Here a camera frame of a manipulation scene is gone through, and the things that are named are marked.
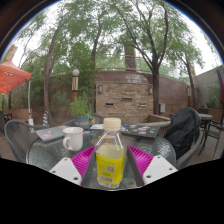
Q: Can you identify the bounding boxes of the white ceramic mug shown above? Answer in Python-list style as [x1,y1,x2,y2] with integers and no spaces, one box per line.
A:
[62,126,84,153]

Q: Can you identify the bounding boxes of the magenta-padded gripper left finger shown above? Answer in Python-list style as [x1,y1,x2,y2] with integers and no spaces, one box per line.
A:
[49,145,98,188]

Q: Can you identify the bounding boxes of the globe-topped lamp post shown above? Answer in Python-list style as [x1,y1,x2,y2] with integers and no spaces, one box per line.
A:
[70,68,81,104]

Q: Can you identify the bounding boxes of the clear bottle with yellow label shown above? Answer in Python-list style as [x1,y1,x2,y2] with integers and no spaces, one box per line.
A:
[94,117,127,190]

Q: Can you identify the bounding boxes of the white printed paper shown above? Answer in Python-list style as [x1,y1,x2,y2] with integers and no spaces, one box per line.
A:
[89,123,105,130]

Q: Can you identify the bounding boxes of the grey wicker patio chair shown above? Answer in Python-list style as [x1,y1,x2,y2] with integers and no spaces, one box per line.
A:
[3,119,46,164]

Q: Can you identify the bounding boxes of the orange canopy tent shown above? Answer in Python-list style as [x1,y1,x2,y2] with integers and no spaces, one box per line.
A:
[0,59,33,124]

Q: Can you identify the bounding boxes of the black laptop with stickers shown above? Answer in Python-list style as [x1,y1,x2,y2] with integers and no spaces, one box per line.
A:
[119,123,162,139]

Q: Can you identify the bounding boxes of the grey laptop with stickers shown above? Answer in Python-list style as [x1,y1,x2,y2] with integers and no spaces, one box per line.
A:
[35,125,69,142]

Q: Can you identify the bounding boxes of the blue yellow striped cone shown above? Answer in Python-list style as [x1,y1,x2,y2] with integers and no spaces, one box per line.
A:
[42,110,50,128]

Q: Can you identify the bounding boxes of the potted green plant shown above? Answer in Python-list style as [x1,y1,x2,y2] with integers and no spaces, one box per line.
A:
[68,94,94,130]

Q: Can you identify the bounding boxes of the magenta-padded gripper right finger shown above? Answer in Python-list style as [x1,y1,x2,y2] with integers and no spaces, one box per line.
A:
[126,145,179,187]

